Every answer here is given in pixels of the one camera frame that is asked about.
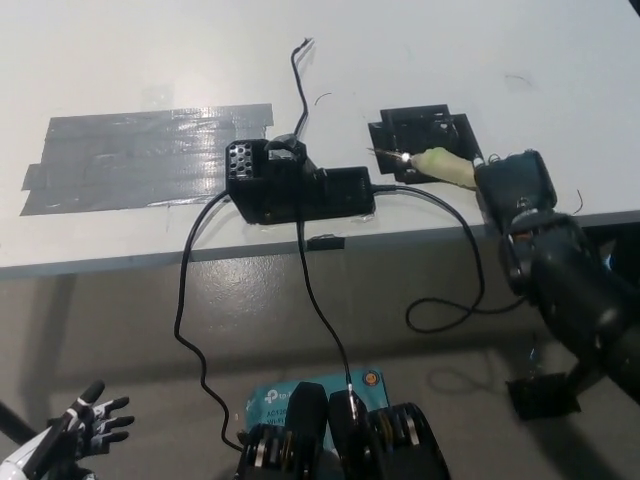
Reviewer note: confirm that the grey duct tape patch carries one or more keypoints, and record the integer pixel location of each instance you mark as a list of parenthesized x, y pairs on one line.
[(135, 160)]

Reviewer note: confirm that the black floor tape square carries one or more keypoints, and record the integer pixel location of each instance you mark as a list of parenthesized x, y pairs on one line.
[(540, 397)]

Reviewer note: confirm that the teal router box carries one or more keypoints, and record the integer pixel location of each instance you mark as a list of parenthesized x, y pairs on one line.
[(272, 400)]

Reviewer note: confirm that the black soldering station base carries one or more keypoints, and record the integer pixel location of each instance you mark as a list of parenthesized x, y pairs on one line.
[(290, 200)]

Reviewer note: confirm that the small black tape strip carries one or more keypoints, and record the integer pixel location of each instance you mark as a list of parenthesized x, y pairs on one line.
[(327, 244)]

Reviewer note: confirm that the black robot torso blocks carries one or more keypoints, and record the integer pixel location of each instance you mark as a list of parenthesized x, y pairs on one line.
[(310, 415)]

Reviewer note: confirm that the right robot hand black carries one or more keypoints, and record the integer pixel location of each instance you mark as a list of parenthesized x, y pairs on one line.
[(515, 185)]

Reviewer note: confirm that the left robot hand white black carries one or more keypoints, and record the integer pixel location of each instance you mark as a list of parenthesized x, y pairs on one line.
[(95, 420)]

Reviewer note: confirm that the black square printed holder plate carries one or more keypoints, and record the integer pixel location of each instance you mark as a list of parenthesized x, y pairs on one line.
[(425, 130)]

